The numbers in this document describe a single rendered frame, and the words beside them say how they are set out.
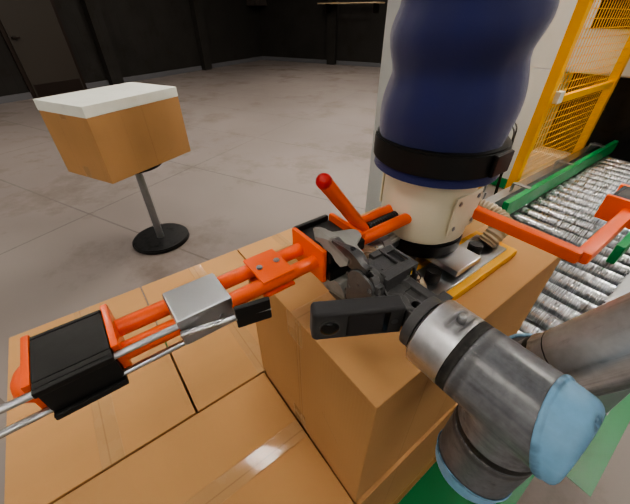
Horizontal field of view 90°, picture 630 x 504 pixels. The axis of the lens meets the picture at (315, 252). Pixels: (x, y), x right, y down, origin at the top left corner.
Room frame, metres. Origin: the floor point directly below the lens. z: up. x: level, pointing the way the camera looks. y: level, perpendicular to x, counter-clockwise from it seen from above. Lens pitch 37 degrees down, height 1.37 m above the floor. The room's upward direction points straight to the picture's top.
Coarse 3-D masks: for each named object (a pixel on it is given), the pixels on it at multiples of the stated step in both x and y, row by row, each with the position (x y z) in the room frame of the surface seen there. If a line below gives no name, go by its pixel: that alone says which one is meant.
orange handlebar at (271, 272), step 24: (408, 216) 0.50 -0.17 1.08; (480, 216) 0.51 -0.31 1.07; (504, 216) 0.49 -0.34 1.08; (624, 216) 0.49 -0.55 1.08; (528, 240) 0.44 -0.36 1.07; (552, 240) 0.42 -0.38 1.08; (600, 240) 0.41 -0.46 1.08; (264, 264) 0.35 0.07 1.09; (288, 264) 0.35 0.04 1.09; (312, 264) 0.36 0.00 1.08; (240, 288) 0.31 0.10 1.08; (264, 288) 0.31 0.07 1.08; (144, 312) 0.27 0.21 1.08; (168, 312) 0.27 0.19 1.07; (144, 336) 0.23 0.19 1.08; (168, 336) 0.24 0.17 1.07
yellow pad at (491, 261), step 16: (464, 240) 0.59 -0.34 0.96; (480, 240) 0.58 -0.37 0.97; (496, 256) 0.53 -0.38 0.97; (512, 256) 0.54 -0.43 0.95; (432, 272) 0.44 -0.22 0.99; (464, 272) 0.47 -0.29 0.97; (480, 272) 0.48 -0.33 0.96; (432, 288) 0.43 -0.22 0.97; (448, 288) 0.43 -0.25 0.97; (464, 288) 0.43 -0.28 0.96
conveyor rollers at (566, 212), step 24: (600, 168) 2.05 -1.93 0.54; (624, 168) 2.03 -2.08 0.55; (552, 192) 1.70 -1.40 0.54; (576, 192) 1.68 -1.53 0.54; (600, 192) 1.67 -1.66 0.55; (528, 216) 1.40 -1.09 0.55; (552, 216) 1.44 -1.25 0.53; (576, 216) 1.43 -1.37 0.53; (576, 240) 1.20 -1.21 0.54; (576, 264) 1.04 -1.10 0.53; (600, 264) 1.04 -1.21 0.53; (624, 264) 1.05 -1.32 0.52; (552, 288) 0.87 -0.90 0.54; (576, 288) 0.88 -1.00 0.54; (600, 288) 0.89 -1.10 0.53; (552, 312) 0.77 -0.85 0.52; (576, 312) 0.75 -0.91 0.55
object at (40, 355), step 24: (96, 312) 0.25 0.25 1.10; (24, 336) 0.22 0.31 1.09; (48, 336) 0.22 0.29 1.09; (72, 336) 0.22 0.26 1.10; (96, 336) 0.22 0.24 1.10; (120, 336) 0.24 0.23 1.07; (24, 360) 0.19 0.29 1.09; (48, 360) 0.19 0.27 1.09; (72, 360) 0.19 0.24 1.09; (120, 360) 0.20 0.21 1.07; (24, 384) 0.16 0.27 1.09
